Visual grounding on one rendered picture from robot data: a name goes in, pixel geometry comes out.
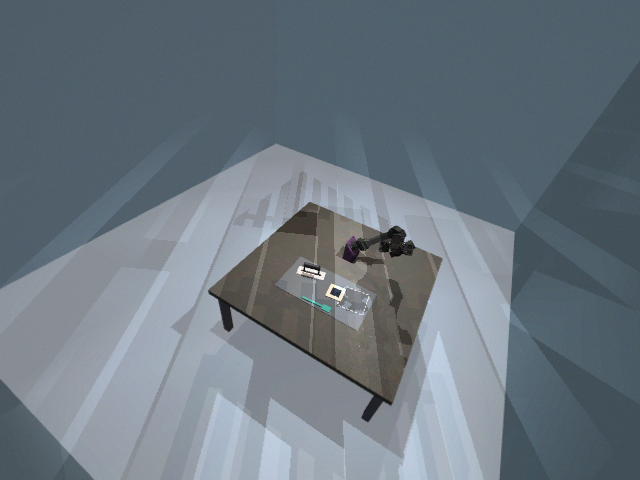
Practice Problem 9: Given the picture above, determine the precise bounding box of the green trowel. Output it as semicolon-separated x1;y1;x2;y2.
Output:
302;296;332;313

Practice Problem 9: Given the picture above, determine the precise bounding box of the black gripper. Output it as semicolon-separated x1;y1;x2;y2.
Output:
378;241;414;256

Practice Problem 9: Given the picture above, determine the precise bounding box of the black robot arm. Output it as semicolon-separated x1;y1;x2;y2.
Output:
349;226;407;252

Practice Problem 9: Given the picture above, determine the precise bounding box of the tan square tile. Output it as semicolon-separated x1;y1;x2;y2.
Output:
325;284;346;302

